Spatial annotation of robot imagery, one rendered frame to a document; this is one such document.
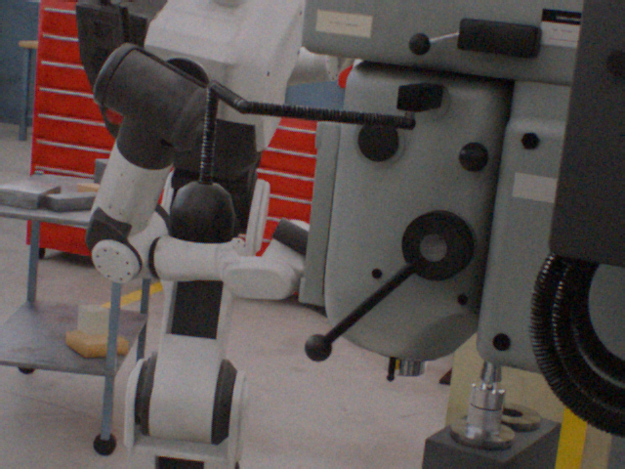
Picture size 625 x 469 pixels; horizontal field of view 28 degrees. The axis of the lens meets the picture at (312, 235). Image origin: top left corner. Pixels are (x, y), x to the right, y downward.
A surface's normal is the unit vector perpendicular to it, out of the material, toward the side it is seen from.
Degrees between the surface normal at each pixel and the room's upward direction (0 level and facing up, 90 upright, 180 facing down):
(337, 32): 90
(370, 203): 90
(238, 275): 116
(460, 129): 90
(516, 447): 0
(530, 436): 0
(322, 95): 90
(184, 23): 34
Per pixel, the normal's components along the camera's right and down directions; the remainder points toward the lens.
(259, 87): 0.48, 0.59
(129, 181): -0.35, 0.58
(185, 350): -0.03, -0.08
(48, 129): -0.28, 0.17
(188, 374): 0.00, -0.31
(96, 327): 0.58, 0.22
